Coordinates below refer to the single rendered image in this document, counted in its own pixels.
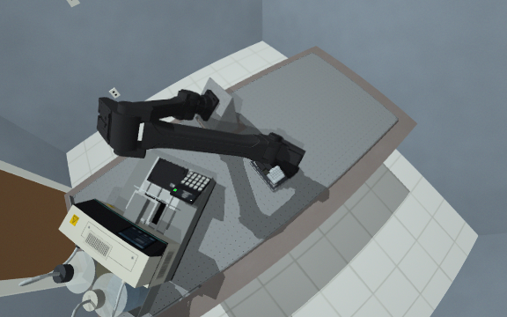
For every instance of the white multi-well plate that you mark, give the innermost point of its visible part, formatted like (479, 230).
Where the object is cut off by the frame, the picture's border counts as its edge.
(275, 174)

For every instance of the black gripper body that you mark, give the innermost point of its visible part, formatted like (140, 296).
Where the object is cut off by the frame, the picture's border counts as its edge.
(263, 166)

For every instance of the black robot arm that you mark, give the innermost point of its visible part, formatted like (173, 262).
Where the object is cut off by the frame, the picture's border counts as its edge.
(120, 127)

